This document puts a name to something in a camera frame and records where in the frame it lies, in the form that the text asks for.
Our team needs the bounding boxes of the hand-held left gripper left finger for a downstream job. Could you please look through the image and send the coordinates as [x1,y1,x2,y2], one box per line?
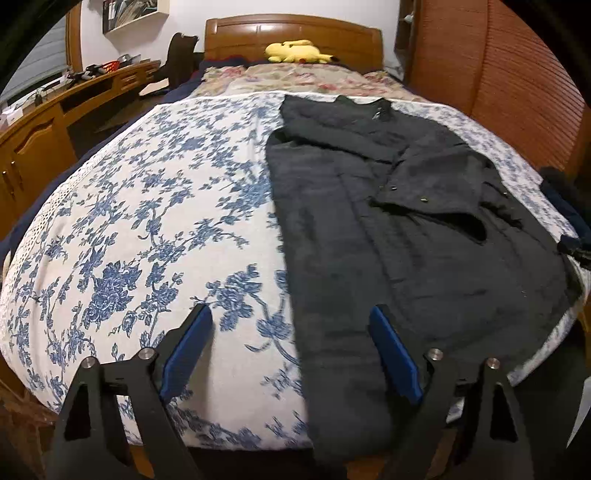
[47,302,214,480]

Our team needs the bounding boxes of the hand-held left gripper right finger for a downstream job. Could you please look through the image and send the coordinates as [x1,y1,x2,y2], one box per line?
[368,305,543,480]

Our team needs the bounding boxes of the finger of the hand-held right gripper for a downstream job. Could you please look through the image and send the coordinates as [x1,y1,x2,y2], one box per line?
[557,234,591,273]

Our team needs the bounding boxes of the black zip jacket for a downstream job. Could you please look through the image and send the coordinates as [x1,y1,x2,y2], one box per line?
[265,95,583,467]

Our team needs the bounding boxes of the navy cloth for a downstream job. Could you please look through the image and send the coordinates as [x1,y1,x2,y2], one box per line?
[549,194,591,241]

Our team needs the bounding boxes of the black cloth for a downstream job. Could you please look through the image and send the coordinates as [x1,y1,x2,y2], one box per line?
[540,166,591,217]

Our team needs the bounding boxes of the blue floral bed sheet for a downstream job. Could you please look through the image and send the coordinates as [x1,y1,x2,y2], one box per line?
[0,90,591,450]

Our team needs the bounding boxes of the wooden slatted wardrobe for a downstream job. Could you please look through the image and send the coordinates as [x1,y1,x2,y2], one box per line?
[406,0,591,176]

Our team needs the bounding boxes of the wooden desk with cabinets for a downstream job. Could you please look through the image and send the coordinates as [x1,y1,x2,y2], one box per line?
[0,60,162,241]

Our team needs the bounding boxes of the floral pillow cover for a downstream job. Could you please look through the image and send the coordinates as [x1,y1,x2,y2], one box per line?
[191,62,428,102]

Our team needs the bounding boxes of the dark wooden chair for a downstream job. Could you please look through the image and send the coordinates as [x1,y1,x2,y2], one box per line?
[166,32,199,90]

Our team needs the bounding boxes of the black device on desk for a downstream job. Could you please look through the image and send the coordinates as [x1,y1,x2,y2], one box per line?
[69,65,107,88]

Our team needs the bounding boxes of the yellow plush toy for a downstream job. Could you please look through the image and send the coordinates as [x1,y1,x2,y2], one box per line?
[264,39,334,64]

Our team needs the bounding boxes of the grey window blind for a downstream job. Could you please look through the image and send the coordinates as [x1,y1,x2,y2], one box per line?
[0,28,70,100]

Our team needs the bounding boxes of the wooden bed headboard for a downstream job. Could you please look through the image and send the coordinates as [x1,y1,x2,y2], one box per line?
[204,14,384,72]

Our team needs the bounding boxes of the wooden window frame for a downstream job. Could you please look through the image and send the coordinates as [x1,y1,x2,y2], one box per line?
[66,7,84,70]

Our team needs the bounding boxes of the white wall shelf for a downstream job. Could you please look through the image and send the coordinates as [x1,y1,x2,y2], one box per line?
[102,0,170,34]

